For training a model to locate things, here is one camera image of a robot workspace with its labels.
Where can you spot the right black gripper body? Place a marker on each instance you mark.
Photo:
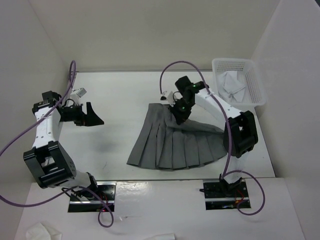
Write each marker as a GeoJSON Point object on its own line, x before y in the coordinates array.
{"type": "Point", "coordinates": [182, 108]}

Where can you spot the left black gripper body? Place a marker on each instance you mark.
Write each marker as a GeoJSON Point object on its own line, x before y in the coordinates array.
{"type": "Point", "coordinates": [75, 114]}

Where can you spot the grey pleated skirt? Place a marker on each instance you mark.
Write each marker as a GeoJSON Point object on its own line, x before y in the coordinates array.
{"type": "Point", "coordinates": [162, 144]}

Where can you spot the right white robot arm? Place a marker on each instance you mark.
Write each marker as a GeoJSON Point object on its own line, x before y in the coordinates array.
{"type": "Point", "coordinates": [240, 132]}

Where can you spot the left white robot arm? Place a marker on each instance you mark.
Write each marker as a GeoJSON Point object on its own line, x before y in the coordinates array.
{"type": "Point", "coordinates": [49, 163]}

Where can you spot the white cloth in basket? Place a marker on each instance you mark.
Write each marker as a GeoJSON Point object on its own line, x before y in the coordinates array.
{"type": "Point", "coordinates": [230, 88]}

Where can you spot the white plastic basket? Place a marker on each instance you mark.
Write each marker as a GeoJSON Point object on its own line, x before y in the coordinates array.
{"type": "Point", "coordinates": [249, 75]}

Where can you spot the crumpled white tissue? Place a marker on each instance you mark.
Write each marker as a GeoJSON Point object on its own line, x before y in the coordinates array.
{"type": "Point", "coordinates": [43, 231]}

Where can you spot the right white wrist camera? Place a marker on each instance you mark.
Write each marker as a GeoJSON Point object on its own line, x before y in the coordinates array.
{"type": "Point", "coordinates": [168, 96]}

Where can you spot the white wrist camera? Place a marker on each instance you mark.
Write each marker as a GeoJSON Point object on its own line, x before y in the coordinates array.
{"type": "Point", "coordinates": [76, 94]}
{"type": "Point", "coordinates": [168, 96]}

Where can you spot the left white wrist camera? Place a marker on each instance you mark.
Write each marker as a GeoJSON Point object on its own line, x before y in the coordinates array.
{"type": "Point", "coordinates": [76, 94]}

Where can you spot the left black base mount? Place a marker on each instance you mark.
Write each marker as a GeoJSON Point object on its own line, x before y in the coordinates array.
{"type": "Point", "coordinates": [81, 204]}

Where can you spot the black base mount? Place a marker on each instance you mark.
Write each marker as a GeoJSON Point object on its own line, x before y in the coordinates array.
{"type": "Point", "coordinates": [81, 204]}
{"type": "Point", "coordinates": [218, 197]}

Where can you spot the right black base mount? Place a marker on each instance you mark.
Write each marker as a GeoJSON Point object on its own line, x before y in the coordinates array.
{"type": "Point", "coordinates": [218, 197]}

